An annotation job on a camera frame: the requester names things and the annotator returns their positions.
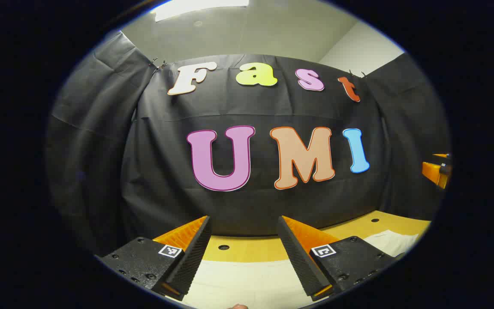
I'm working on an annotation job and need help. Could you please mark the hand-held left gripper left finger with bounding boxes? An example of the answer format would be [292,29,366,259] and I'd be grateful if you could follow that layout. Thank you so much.
[98,215,213,301]

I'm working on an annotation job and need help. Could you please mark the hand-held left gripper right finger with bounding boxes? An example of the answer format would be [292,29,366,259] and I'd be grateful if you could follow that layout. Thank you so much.
[277,215,399,302]

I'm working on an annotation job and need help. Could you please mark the white jeans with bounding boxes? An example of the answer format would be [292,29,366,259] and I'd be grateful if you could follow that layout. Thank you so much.
[181,230,422,309]

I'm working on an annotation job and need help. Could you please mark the black backdrop cloth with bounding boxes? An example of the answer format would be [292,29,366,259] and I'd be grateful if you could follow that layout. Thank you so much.
[45,31,451,258]

